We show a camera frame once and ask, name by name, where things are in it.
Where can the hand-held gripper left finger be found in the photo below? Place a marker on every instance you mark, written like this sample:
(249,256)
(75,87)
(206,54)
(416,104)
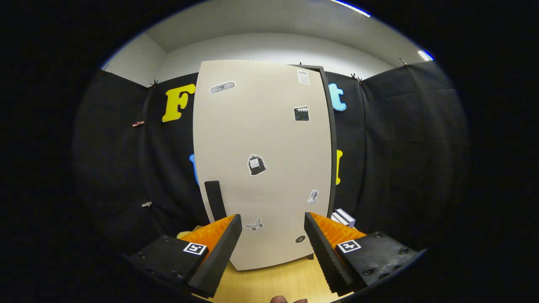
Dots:
(219,256)

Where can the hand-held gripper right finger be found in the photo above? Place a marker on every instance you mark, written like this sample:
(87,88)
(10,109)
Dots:
(326,256)

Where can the grey shoe cabinet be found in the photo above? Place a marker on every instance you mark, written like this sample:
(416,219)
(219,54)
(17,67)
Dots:
(333,134)

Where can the yellow pineapple plush toy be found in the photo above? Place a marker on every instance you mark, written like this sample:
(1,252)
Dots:
(185,234)

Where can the black backdrop cloth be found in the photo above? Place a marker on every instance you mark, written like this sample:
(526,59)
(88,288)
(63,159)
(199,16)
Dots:
(400,147)

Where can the ceiling light panel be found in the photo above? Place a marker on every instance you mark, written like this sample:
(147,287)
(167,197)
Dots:
(425,54)

